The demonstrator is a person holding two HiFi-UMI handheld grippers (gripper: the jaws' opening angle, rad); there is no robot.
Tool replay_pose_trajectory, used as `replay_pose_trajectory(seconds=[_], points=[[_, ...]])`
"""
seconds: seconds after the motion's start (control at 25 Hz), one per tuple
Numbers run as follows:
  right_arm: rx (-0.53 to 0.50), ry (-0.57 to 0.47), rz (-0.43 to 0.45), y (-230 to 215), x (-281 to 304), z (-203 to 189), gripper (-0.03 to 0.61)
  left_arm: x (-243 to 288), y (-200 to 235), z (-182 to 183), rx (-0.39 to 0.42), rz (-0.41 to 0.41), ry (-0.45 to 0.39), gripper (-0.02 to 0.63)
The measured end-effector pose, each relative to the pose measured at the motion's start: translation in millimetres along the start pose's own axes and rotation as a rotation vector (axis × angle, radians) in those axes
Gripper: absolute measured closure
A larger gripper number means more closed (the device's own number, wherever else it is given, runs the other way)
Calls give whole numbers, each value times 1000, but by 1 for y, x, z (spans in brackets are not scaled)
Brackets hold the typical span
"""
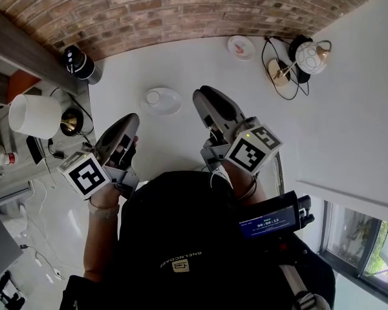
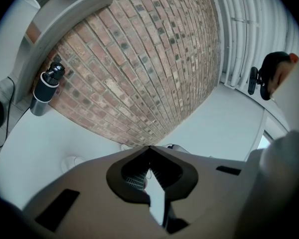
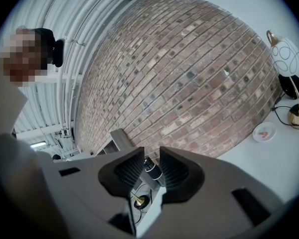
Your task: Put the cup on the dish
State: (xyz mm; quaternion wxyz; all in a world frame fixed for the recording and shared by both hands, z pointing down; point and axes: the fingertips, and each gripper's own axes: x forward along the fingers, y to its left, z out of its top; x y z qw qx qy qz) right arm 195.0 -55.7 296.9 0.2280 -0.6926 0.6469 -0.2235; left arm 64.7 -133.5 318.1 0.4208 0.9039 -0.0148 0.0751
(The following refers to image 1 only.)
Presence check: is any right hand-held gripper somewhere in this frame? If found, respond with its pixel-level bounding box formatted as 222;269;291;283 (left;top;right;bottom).
192;85;284;176

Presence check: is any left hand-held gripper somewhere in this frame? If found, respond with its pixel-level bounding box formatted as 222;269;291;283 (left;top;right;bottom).
57;113;140;202

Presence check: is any white dish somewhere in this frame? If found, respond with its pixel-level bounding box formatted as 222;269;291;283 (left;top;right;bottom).
140;87;184;116

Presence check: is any person's right forearm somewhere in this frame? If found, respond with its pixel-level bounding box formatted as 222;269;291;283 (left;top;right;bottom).
221;159;266;207

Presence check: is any person's left forearm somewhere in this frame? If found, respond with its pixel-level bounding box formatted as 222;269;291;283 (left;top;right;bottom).
83;185;121;284

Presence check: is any white floral plate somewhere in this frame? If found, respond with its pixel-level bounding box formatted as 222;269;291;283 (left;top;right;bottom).
226;35;256;61

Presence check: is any black plug adapter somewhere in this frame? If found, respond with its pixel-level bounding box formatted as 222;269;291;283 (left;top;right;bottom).
47;139;68;160

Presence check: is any black and silver cylinder device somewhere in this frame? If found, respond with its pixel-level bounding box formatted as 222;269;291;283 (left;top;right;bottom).
63;45;103;85

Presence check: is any beige wristband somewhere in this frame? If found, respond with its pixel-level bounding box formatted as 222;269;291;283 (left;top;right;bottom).
88;201;121;220

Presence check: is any lamp with white cylinder shade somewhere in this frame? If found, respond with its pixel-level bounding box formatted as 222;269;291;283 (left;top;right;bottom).
8;94;84;140

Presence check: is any black flat device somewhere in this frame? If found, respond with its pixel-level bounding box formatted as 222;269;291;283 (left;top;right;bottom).
26;135;47;165

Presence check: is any brass lamp with globe shade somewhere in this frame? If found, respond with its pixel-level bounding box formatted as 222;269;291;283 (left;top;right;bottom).
266;39;332;87

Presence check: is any person's black shirt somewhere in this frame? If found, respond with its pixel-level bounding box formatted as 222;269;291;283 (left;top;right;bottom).
60;171;336;310

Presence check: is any grey desk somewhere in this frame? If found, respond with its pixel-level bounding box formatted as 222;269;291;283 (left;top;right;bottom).
0;85;97;203

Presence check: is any wooden shelf unit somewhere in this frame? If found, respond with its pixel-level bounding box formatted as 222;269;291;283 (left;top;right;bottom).
0;11;89;114

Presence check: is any white bottle with red cap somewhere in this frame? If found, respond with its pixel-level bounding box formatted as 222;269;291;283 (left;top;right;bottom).
0;145;19;167

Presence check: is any black chest-mounted screen device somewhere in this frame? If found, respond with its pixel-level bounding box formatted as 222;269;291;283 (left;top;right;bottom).
238;191;315;240

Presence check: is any black cable on grey desk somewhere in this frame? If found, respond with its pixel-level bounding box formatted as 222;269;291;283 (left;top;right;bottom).
47;87;96;141

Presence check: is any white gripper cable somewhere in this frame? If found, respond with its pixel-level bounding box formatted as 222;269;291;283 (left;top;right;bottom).
208;168;234;191

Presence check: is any thin wrist bracelet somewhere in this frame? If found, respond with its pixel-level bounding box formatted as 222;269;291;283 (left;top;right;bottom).
235;174;258;202

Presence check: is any white floor cable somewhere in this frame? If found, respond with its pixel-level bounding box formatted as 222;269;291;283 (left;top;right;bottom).
18;178;67;282

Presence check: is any window with dark frame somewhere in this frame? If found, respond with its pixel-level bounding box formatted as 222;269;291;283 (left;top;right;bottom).
316;200;388;307

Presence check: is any grey shoulder strap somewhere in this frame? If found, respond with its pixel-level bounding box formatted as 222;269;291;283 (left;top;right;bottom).
279;263;325;310

